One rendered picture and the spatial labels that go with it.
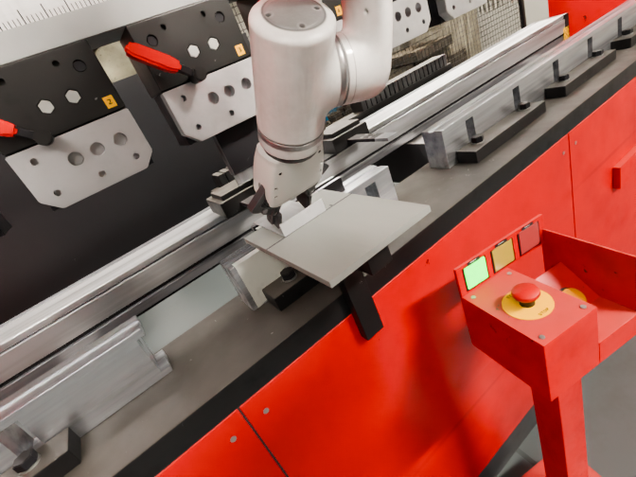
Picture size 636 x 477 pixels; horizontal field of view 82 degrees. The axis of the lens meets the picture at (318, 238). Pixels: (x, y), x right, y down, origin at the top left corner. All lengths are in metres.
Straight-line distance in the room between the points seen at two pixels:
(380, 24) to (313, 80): 0.09
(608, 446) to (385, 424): 0.78
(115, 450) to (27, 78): 0.48
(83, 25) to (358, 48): 0.34
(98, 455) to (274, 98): 0.52
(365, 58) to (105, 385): 0.58
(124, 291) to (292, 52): 0.65
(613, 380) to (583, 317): 0.94
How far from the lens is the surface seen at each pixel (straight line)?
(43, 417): 0.69
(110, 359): 0.65
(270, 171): 0.49
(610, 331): 0.74
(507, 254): 0.73
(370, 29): 0.43
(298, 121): 0.42
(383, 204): 0.56
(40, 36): 0.59
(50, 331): 0.90
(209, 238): 0.88
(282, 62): 0.38
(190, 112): 0.59
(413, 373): 0.83
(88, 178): 0.57
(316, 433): 0.73
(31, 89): 0.57
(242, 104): 0.61
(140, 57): 0.55
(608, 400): 1.53
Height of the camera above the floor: 1.23
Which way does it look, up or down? 26 degrees down
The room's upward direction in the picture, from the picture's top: 24 degrees counter-clockwise
